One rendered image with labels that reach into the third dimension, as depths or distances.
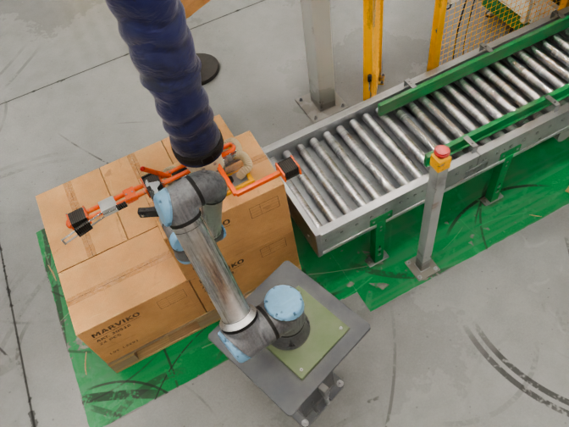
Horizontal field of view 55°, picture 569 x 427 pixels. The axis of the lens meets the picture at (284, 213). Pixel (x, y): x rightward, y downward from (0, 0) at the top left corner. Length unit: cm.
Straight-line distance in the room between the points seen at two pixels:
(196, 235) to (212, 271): 15
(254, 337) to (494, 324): 161
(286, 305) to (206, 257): 39
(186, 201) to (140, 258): 120
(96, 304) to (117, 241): 37
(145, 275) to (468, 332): 176
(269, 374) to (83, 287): 117
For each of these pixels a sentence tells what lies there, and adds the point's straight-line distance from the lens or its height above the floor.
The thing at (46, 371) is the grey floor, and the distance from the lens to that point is 355.
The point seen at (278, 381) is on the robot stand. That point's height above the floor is 75.
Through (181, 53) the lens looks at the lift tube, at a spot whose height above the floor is 172.
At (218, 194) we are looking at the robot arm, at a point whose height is 147.
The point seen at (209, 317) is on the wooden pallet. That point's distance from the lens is 321.
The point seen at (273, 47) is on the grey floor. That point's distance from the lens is 478.
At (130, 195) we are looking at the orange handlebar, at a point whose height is 109.
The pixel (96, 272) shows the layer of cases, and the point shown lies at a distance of 303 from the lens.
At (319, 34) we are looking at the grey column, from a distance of 371.
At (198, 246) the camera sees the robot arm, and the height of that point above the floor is 139.
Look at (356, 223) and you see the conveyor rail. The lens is 286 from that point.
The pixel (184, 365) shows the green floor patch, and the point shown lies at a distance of 323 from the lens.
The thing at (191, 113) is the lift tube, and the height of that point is 146.
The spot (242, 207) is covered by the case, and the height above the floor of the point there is 91.
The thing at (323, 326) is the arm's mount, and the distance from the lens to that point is 234.
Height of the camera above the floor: 292
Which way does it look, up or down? 54 degrees down
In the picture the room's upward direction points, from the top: 12 degrees counter-clockwise
